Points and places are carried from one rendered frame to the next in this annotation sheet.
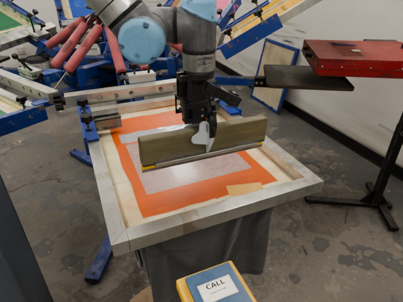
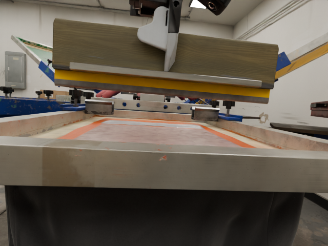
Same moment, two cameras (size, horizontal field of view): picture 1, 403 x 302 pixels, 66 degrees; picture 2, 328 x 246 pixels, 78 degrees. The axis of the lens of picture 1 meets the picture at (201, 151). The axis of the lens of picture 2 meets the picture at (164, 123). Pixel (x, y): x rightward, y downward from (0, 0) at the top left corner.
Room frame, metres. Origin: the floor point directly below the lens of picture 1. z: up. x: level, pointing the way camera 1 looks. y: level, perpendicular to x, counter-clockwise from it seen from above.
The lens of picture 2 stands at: (0.39, -0.11, 1.04)
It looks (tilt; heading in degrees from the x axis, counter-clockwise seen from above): 6 degrees down; 17
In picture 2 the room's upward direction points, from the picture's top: 4 degrees clockwise
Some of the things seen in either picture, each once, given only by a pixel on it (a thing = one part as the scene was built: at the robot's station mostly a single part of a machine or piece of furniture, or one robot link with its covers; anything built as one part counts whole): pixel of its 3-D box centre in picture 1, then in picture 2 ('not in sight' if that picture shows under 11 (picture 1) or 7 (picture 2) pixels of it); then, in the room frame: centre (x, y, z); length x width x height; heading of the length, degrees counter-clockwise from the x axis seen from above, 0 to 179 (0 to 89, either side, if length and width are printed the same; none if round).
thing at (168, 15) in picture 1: (150, 27); not in sight; (0.69, 0.11, 1.39); 0.11 x 0.11 x 0.08; 1
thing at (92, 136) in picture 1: (88, 127); (82, 112); (1.05, 0.43, 0.98); 0.30 x 0.05 x 0.07; 23
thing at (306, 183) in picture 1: (178, 142); (156, 125); (0.94, 0.08, 0.97); 0.79 x 0.58 x 0.04; 23
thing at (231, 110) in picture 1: (219, 105); (219, 121); (1.27, -0.08, 0.98); 0.30 x 0.05 x 0.07; 23
